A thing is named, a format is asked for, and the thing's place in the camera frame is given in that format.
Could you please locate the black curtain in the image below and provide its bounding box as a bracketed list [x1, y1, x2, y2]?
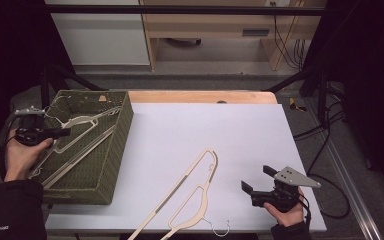
[0, 0, 78, 161]
[299, 0, 384, 201]

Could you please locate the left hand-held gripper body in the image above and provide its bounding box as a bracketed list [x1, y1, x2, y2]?
[14, 105, 53, 147]

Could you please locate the black stand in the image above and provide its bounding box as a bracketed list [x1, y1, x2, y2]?
[39, 62, 108, 108]
[263, 64, 332, 128]

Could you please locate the aluminium rail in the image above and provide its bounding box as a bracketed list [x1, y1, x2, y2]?
[304, 96, 384, 240]

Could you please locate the beige plastic clothes hanger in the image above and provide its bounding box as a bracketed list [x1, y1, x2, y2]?
[126, 148, 231, 240]
[28, 95, 123, 190]

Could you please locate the light wooden desk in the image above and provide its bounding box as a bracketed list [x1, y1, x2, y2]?
[139, 0, 328, 72]

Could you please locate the black metal frame bar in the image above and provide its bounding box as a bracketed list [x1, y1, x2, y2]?
[44, 3, 328, 17]

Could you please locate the yellow and black tool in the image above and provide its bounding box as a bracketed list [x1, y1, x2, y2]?
[288, 97, 308, 113]

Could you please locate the person's left hand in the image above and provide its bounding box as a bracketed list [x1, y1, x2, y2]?
[3, 128, 54, 183]

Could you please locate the black floor cable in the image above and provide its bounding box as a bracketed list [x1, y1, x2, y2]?
[293, 99, 348, 141]
[305, 133, 352, 220]

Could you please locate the green woven basket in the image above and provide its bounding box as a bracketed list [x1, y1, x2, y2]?
[29, 89, 135, 206]

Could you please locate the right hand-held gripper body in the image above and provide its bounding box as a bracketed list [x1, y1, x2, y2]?
[250, 166, 322, 213]

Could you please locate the person's right hand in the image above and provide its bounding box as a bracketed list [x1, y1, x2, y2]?
[263, 188, 306, 228]

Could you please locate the white cabinet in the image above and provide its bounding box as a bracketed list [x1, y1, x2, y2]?
[44, 0, 151, 67]

